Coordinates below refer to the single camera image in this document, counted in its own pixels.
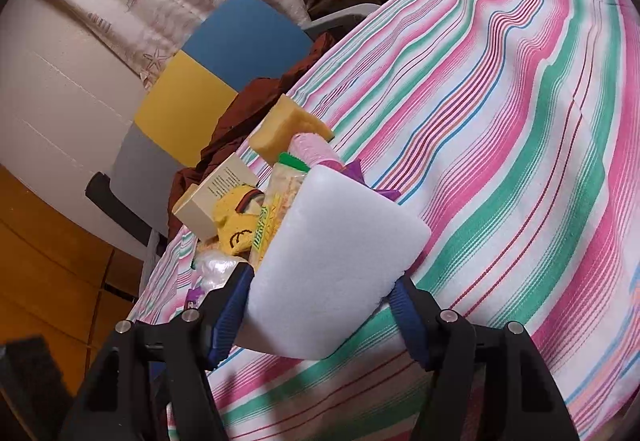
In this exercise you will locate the rust brown jacket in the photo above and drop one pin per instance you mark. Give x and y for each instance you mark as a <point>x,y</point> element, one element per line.
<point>250,106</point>

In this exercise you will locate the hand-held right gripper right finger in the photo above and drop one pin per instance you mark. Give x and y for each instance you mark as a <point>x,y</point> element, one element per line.
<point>405,317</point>

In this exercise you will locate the cream cardboard box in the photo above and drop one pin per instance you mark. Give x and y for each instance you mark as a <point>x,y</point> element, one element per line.
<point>210,201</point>

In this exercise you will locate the snack packet with green label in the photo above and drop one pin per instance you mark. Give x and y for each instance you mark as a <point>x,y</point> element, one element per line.
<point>280,196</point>

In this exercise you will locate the clear plastic bag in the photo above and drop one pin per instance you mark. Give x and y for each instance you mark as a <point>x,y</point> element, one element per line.
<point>215,268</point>

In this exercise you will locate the purple wrapper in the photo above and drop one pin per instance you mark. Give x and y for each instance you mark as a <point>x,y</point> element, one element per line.
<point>357,171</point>

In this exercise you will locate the yellow sponge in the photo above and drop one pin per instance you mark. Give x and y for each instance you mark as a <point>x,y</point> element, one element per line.
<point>285,126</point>

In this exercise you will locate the pink hair roller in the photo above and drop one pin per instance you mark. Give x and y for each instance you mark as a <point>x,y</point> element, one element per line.
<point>315,151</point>

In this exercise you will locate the pink green striped tablecloth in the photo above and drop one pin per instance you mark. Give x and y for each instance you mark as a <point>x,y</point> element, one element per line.
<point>500,121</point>

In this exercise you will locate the orange wooden cabinet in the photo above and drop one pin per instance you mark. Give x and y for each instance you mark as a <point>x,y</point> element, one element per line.
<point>45,261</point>

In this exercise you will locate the yellow plush toy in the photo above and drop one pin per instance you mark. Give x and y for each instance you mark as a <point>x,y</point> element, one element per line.
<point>232,221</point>

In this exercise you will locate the white sponge block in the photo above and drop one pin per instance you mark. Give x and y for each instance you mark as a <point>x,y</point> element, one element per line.
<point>330,261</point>

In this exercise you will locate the blue yellow grey chair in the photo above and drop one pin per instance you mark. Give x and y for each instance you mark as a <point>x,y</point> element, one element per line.
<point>240,41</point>

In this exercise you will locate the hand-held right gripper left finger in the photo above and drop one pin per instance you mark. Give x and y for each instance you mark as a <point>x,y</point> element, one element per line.
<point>235,302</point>

